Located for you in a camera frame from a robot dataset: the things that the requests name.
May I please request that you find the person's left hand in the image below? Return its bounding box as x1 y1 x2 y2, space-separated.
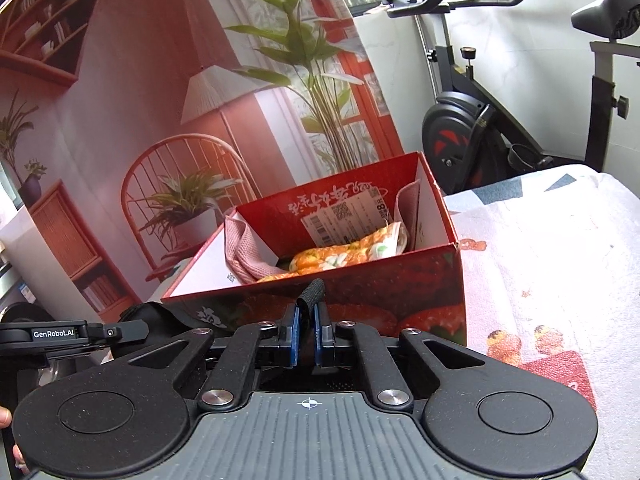
0 406 27 468

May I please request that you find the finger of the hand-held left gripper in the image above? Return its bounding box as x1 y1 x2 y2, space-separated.
87 322 151 348

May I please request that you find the dark cloth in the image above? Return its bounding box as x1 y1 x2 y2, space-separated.
119 302 232 343

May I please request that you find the printed wall backdrop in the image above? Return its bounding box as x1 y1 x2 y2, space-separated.
0 0 407 322

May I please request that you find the black exercise bike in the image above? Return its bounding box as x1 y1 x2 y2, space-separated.
367 0 640 197

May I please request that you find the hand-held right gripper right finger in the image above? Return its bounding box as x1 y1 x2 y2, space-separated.
312 307 488 406

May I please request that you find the pink cloth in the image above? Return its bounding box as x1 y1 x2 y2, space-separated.
224 179 425 285

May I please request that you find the red cardboard box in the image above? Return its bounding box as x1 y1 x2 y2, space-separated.
161 151 469 349

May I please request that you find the orange patterned snack packet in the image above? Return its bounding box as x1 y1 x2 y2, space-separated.
260 220 409 284

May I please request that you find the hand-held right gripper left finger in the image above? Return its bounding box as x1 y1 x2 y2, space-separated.
112 305 301 411

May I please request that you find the black strap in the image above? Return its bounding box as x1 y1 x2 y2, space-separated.
295 279 327 313

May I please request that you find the printed tablecloth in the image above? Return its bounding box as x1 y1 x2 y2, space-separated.
442 164 640 472

